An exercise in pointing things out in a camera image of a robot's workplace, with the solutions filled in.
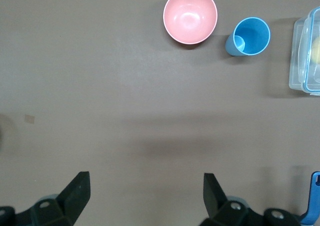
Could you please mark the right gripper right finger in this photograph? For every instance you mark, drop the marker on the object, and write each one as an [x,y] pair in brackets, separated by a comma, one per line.
[213,198]

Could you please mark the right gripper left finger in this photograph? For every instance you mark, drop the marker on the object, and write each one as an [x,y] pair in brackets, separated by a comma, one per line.
[73,198]

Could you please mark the pink bowl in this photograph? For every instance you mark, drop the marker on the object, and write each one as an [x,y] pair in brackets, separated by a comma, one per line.
[190,15]

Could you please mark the clear container with blue clips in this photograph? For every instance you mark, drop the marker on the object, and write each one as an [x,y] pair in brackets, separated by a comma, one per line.
[300,60]

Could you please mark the blue cup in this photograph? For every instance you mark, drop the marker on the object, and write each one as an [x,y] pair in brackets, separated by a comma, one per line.
[251,35]

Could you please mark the yellow food piece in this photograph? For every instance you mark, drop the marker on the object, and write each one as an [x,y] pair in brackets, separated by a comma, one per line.
[317,50]

